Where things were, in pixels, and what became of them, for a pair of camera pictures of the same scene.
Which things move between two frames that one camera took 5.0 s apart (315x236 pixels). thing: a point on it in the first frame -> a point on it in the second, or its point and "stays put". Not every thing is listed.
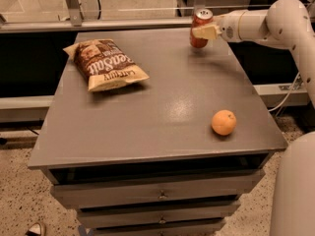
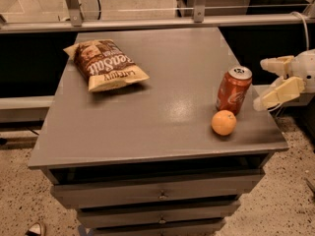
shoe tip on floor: (34, 230) stays put
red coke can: (203, 17) -> (233, 88)
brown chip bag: (102, 65) stays put
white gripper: (228, 27) -> (307, 70)
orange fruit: (223, 122) stays put
